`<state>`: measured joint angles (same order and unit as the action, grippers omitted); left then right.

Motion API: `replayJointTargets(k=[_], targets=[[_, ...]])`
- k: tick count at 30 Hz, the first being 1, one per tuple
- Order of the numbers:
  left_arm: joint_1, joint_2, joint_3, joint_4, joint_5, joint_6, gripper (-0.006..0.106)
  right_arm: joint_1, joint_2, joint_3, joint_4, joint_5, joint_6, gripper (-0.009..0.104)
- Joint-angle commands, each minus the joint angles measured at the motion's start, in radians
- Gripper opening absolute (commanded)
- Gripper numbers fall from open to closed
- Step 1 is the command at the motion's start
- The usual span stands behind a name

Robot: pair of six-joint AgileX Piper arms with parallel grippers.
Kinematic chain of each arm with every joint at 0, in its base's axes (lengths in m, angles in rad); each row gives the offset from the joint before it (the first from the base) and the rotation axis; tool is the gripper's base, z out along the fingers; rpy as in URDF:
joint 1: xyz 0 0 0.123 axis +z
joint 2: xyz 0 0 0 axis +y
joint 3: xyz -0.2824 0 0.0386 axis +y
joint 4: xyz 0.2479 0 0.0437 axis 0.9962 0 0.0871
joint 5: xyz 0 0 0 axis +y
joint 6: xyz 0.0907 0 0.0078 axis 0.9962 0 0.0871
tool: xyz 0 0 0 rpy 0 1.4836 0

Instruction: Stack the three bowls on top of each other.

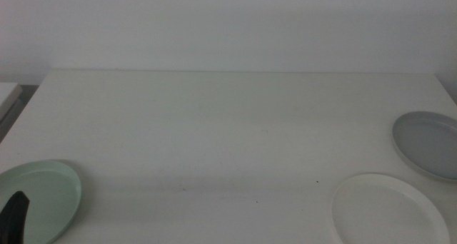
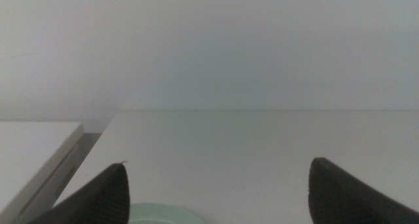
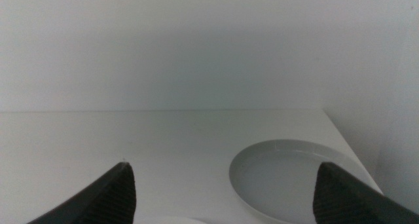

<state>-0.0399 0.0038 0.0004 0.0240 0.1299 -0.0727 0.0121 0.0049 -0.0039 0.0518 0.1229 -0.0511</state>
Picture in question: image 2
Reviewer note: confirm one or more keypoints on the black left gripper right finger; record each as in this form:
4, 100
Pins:
337, 201

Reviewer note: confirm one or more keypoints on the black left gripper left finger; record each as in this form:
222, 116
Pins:
104, 197

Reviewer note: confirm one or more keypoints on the pale green shallow bowl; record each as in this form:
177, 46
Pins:
163, 215

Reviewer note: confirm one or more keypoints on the white side table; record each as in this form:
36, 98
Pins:
29, 152

